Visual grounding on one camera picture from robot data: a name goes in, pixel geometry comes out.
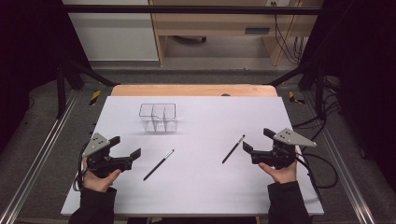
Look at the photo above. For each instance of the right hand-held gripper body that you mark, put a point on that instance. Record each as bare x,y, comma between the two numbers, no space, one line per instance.
280,155

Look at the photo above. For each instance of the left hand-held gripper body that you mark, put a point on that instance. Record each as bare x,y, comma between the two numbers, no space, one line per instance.
98,161

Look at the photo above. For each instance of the black pen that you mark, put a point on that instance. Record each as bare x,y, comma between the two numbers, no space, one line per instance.
158,165
233,149

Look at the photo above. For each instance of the clear plastic organizer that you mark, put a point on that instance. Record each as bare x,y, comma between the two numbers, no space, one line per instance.
158,118

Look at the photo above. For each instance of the person's right hand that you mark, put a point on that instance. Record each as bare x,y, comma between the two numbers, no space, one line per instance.
285,175

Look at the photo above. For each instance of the person's left hand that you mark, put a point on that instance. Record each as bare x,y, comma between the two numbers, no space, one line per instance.
98,183

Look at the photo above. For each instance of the yellow black tape strip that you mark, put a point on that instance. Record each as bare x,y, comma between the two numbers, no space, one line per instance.
294,98
95,97

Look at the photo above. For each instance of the dark table grommet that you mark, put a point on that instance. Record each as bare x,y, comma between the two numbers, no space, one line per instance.
226,94

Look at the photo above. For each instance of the white board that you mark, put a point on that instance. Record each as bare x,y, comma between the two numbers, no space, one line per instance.
199,186

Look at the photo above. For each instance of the black metal stand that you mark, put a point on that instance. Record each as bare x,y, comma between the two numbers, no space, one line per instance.
61,93
319,93

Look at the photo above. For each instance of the wooden table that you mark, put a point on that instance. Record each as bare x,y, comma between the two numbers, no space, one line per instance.
186,90

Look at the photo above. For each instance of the grey desk label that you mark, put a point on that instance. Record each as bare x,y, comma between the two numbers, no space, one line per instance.
257,30

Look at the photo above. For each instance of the white cabinet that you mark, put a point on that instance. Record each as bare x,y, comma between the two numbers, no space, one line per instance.
115,34

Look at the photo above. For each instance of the black curtain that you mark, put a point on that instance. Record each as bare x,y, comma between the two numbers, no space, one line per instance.
364,77
28,62

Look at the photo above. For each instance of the light wooden desk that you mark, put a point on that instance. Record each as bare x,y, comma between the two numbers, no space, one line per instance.
214,23

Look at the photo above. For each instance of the black metal crossbar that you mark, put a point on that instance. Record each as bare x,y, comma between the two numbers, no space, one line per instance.
193,9

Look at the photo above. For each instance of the aluminium floor rail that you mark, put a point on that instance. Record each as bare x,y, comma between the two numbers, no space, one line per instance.
40,149
342,161

